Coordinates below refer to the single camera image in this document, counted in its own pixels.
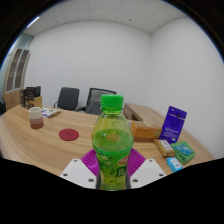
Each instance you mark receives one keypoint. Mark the black printed carton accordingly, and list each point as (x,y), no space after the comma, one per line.
(22,98)
(33,91)

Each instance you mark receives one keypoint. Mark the flat round red coaster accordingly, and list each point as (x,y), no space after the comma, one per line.
(69,134)

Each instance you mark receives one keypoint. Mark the small tan box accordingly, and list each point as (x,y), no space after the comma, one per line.
(164,148)

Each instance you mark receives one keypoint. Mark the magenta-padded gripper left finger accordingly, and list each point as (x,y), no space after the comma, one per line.
(76,173)

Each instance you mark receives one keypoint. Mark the ceiling light panel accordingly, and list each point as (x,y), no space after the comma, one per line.
(33,22)

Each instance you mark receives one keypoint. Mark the wooden shelf unit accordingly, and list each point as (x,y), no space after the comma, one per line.
(16,76)

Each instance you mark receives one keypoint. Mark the grey mesh office chair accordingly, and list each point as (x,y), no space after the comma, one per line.
(93,101)

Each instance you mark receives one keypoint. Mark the black office chair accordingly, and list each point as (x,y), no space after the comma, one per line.
(68,98)

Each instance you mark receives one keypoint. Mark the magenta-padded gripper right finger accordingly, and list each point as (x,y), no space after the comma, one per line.
(148,173)

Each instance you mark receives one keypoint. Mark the purple pouch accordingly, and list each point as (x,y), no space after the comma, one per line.
(173,125)

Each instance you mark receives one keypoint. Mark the orange box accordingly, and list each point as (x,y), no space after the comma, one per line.
(146,132)

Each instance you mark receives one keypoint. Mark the green drink bottle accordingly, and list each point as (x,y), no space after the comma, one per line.
(111,146)

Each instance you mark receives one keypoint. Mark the wooden side desk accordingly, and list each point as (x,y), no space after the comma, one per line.
(143,115)

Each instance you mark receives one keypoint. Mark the white and brown ribbed mug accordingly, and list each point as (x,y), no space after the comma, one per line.
(36,118)

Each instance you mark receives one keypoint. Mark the green packet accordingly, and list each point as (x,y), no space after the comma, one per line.
(184,151)

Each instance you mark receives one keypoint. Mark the white sticker sheet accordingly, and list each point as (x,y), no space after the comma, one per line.
(50,112)

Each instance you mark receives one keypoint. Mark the brown and black carton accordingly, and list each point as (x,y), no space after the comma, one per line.
(36,102)

